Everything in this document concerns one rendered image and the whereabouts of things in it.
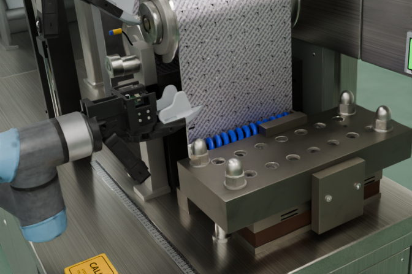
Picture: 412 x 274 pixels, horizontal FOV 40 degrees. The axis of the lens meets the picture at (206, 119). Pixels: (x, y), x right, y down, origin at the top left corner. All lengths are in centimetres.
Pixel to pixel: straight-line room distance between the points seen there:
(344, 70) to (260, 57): 39
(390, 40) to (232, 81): 28
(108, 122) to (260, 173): 26
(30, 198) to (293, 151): 44
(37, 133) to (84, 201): 31
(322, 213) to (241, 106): 25
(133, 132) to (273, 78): 31
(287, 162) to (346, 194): 12
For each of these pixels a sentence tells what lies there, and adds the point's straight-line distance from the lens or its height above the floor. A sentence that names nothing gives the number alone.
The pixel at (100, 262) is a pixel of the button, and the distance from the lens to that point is 96.
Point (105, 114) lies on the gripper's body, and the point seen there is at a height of 114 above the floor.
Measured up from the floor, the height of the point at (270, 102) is 106.
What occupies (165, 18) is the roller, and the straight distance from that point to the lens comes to 95.
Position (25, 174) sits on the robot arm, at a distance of 90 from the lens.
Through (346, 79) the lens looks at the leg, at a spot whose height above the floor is 99.
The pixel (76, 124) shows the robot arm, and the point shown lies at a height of 114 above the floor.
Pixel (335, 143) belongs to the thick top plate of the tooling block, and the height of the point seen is 103.
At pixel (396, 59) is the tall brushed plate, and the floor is 116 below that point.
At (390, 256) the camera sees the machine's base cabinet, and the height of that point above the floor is 82.
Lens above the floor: 150
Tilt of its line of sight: 25 degrees down
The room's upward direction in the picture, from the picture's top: 5 degrees counter-clockwise
